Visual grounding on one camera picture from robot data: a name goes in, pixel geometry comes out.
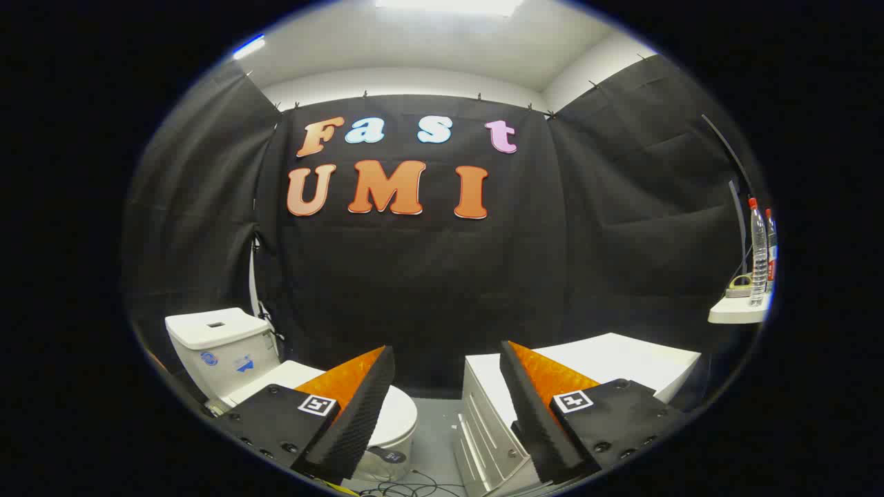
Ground white drawer cabinet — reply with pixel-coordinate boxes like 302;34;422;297
452;333;702;497

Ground white toilet lid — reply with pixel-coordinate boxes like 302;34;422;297
228;360;419;451

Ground ceiling light panel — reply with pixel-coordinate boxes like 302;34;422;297
375;0;526;18

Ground clear red-capped water bottle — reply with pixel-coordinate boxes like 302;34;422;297
765;208;779;294
749;197;769;307

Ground white shelf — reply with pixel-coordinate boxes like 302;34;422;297
708;293;771;325

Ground black backdrop cloth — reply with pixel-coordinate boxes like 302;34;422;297
123;55;755;401

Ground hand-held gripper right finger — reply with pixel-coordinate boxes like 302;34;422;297
499;340;691;484

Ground curved black rod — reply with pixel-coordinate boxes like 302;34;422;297
701;114;755;202

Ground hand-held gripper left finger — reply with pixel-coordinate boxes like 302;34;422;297
207;345;396;484

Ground white toilet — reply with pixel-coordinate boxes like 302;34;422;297
164;307;419;484

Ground black floor cables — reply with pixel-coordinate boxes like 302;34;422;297
359;469;472;497

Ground small ceiling light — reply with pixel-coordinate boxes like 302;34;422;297
231;35;267;61

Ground grey upright pole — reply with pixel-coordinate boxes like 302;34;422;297
729;179;751;277

